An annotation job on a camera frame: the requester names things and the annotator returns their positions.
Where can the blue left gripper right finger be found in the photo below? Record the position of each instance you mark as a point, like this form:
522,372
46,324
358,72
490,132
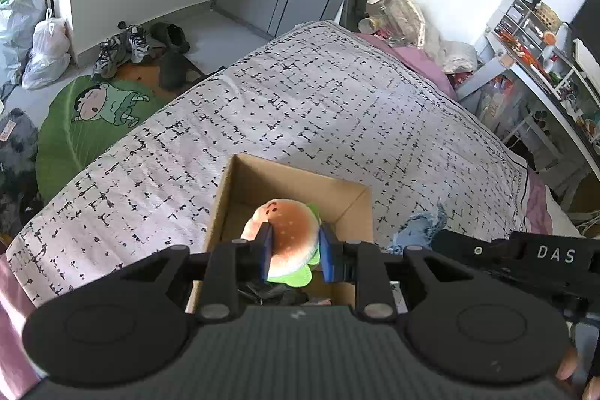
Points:
329,253

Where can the hamburger plush toy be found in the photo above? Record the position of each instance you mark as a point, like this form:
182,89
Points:
296,239

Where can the grey sneaker pair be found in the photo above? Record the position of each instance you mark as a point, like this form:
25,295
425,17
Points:
129,45

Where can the blue denim plush toy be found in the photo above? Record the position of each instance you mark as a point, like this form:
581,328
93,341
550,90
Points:
418,230

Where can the cardboard box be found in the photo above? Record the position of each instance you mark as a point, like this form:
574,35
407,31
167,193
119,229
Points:
250,181

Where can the white plastic bag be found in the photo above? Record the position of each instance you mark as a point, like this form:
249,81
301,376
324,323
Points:
49,55

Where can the green cartoon leaf rug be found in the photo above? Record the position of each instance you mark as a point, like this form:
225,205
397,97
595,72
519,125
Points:
84,120

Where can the black monitor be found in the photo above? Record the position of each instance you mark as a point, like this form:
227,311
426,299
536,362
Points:
586,26

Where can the white shelf unit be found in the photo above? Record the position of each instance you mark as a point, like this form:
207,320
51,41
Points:
530,90

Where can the glass jar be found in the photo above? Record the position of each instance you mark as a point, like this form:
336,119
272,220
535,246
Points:
377,11

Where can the person's right hand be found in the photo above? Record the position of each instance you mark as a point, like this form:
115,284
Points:
566,370

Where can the white patterned bed blanket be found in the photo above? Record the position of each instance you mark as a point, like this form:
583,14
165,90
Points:
290,137

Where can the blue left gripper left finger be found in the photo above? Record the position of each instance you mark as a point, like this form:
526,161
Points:
264,240

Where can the shiny black plastic bag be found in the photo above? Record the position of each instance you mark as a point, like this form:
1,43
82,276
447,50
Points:
271,294

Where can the dark slippers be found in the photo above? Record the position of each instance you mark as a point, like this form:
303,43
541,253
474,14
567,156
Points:
173,64

